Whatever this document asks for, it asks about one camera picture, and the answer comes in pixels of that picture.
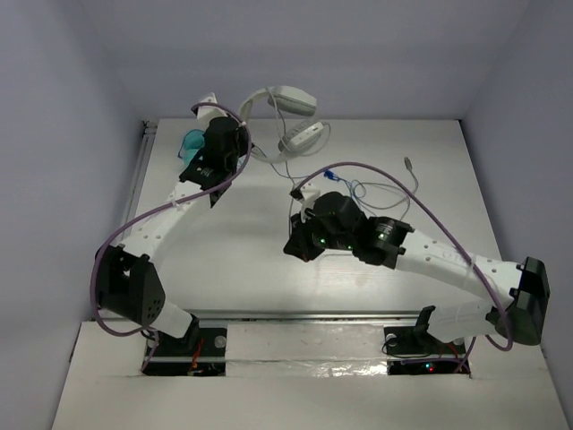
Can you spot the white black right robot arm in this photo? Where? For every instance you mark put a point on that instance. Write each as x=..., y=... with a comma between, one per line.
x=511, y=298

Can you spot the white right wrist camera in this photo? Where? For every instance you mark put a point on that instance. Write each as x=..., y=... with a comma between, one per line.
x=306, y=195

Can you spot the white over-ear headphones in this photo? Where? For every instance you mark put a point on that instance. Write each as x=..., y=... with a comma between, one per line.
x=299, y=129

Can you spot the teal cat-ear headphones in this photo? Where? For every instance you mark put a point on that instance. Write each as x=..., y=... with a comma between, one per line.
x=191, y=149

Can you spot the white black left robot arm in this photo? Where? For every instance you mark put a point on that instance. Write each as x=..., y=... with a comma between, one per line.
x=126, y=280

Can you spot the aluminium rail at table front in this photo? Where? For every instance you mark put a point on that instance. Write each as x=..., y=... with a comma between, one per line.
x=252, y=316

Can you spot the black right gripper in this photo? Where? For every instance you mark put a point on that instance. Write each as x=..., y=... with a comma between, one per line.
x=299, y=243

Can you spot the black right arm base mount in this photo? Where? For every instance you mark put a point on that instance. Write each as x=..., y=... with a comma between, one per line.
x=411, y=350

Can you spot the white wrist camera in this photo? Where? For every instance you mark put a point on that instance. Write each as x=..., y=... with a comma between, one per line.
x=306, y=195
x=207, y=109

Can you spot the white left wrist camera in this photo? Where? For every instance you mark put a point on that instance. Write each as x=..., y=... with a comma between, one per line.
x=207, y=109

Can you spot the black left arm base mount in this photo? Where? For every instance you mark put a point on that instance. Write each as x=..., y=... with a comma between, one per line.
x=201, y=352

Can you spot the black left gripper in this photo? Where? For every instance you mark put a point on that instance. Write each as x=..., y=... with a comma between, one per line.
x=202, y=175

